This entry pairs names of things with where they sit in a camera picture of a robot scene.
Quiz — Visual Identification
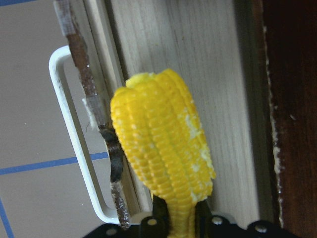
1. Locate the wooden drawer with white handle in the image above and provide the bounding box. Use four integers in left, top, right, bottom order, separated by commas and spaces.
49, 0, 274, 226

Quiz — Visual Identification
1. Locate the yellow toy corn cob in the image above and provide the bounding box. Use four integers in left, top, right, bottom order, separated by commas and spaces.
110, 69, 216, 238

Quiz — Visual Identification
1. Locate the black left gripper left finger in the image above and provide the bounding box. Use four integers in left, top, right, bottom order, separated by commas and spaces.
85, 196, 170, 238

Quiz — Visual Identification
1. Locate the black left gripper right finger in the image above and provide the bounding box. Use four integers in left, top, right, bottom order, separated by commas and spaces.
195, 200, 297, 238

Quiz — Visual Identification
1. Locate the dark brown wooden cabinet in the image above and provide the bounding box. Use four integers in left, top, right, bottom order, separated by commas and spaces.
252, 0, 317, 238

